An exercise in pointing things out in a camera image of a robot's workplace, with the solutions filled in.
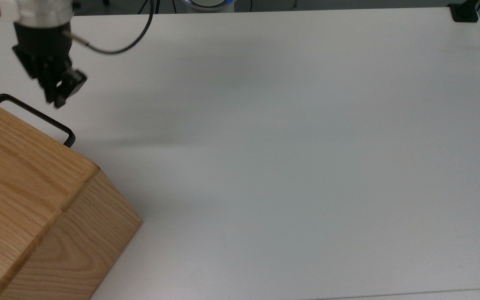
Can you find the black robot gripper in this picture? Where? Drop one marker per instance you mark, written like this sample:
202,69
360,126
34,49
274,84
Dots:
42,46

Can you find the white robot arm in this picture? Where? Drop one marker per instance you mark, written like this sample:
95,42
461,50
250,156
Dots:
36,10

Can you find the oak wooden cabinet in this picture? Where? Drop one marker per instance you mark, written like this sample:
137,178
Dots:
27,208

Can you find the black table clamp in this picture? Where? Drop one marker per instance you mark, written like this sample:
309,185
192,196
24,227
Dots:
464,11

